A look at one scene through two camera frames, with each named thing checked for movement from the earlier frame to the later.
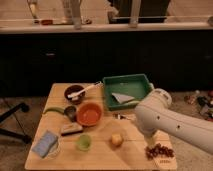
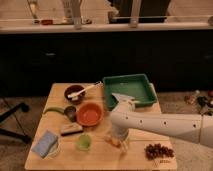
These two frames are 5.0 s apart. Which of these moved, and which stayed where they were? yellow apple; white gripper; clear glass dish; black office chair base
Moved: white gripper
Stayed: black office chair base; yellow apple; clear glass dish
